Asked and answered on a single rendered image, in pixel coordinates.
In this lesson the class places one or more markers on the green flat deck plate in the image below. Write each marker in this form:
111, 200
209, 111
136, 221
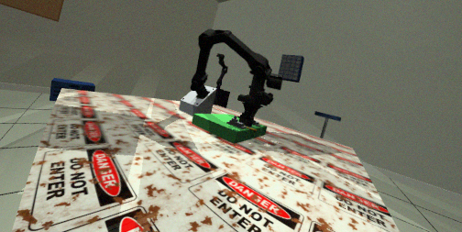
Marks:
227, 127

